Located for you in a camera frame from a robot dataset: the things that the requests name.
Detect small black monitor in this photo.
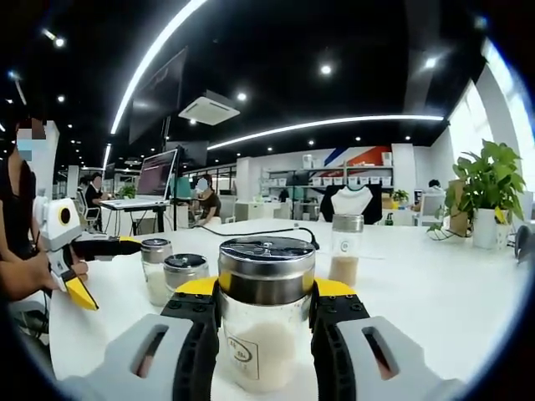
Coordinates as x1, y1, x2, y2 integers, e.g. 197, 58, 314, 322
164, 140, 210, 169

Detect hanging black monitor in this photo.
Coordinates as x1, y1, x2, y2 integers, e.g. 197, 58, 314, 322
128, 46, 190, 145

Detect tall seasoning bottle brown granules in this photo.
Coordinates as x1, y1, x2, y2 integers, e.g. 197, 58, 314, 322
329, 213, 365, 289

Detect thin dark gripper cable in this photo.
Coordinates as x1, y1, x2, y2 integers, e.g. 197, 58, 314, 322
23, 287, 52, 336

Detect person's left hand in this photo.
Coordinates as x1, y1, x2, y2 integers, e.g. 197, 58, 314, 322
23, 249, 89, 297

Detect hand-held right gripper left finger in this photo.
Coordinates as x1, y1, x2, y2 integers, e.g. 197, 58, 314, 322
61, 275, 222, 401

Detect black table cable with plug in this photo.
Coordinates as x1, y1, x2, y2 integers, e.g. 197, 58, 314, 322
191, 221, 321, 252

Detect tall seasoning bottle beige granules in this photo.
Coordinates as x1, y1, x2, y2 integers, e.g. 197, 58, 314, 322
217, 236, 318, 394

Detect black and white office chair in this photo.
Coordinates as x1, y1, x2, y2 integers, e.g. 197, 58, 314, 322
318, 183, 384, 225

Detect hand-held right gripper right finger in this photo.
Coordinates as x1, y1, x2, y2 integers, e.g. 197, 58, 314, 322
308, 276, 467, 401

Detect brown cardboard box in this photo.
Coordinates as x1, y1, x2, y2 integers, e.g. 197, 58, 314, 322
448, 179, 470, 236

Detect small seasoning bottle white powder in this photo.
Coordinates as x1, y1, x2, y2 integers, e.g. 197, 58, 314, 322
140, 237, 175, 307

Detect teal chair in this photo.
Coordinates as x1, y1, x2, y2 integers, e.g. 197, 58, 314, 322
171, 176, 194, 202

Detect shelf with white storage bins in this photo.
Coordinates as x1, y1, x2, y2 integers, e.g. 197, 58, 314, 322
260, 165, 395, 190

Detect open silver laptop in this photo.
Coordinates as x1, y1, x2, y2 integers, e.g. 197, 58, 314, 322
99, 148, 179, 211

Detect person's body in black shirt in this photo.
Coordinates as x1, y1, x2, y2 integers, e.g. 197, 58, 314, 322
0, 141, 39, 262

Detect round ceiling spotlights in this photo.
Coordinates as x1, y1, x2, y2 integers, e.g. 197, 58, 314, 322
6, 28, 438, 152

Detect green plant in white pot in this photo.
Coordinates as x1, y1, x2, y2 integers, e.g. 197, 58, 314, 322
427, 139, 527, 251

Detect small seasoning bottle pale granules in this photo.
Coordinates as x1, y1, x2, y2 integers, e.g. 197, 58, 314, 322
162, 252, 211, 294

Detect grey curved object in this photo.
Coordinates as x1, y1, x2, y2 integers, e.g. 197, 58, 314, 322
512, 225, 535, 266

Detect red blue striped wall banner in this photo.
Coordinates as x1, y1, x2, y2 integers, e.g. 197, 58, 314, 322
323, 145, 392, 169

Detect ceiling air conditioner unit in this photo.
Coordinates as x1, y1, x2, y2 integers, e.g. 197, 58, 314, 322
177, 96, 242, 127

